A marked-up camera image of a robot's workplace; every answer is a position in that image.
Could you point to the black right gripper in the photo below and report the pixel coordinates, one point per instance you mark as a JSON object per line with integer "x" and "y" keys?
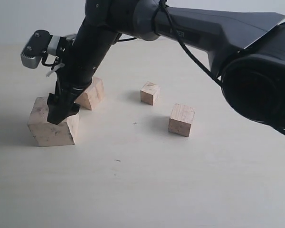
{"x": 69, "y": 86}

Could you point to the smallest wooden cube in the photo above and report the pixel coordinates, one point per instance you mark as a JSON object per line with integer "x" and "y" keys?
{"x": 149, "y": 93}

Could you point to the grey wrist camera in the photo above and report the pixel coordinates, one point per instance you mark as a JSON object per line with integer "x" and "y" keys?
{"x": 44, "y": 48}

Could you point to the second largest wooden cube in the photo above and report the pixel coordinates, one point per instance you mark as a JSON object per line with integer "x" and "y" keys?
{"x": 92, "y": 96}

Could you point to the third largest wooden cube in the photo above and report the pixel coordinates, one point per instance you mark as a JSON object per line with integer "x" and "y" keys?
{"x": 181, "y": 119}

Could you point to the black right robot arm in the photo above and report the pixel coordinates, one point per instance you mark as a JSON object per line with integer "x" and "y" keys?
{"x": 246, "y": 52}

